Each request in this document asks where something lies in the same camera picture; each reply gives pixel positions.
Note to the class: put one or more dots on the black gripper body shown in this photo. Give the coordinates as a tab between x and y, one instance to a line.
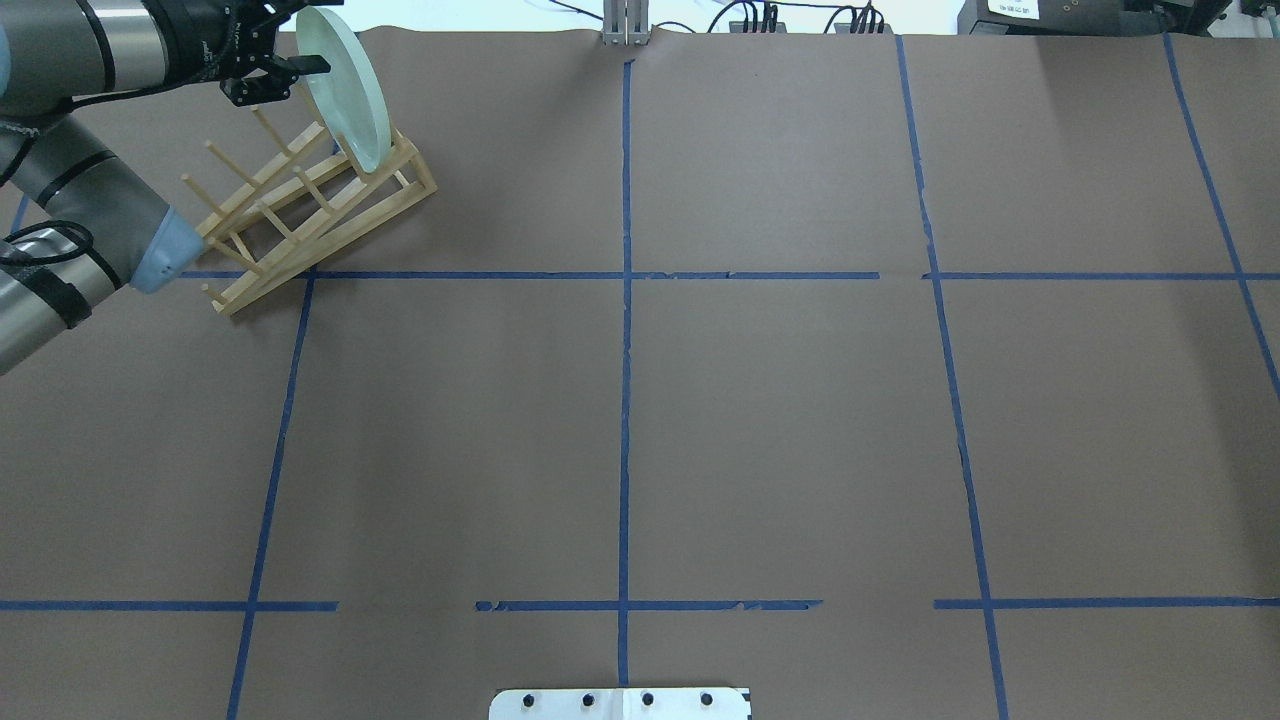
197	34

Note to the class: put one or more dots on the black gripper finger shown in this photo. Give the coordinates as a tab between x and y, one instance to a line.
302	66

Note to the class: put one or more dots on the wooden dish rack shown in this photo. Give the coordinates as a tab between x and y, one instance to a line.
309	201

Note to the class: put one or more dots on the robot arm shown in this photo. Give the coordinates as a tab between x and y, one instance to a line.
105	228

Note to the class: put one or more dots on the pale green plate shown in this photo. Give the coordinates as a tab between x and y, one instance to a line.
349	95

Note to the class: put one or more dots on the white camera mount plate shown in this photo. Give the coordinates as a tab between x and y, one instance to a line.
623	703

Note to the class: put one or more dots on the grey aluminium post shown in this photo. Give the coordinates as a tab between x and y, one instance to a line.
626	23

